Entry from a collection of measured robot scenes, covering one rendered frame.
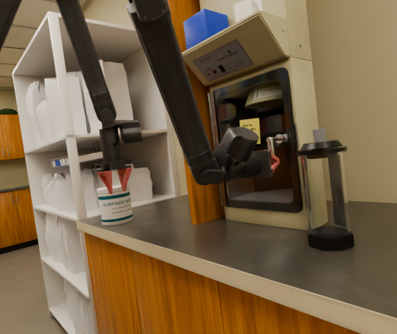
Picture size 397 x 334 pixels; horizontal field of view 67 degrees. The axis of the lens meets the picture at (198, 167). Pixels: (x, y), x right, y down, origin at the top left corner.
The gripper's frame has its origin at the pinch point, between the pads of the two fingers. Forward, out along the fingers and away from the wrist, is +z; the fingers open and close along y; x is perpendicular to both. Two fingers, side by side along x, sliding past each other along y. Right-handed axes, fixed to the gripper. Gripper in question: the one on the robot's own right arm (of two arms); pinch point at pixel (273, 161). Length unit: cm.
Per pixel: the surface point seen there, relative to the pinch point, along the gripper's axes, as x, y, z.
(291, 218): 16.9, -0.3, 5.2
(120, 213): 15, 64, -16
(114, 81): -59, 133, 24
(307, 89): -18.7, -5.6, 11.8
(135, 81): -64, 148, 48
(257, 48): -30.3, 0.3, -1.3
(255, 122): -11.8, 7.5, 3.7
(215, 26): -41.3, 13.6, -2.4
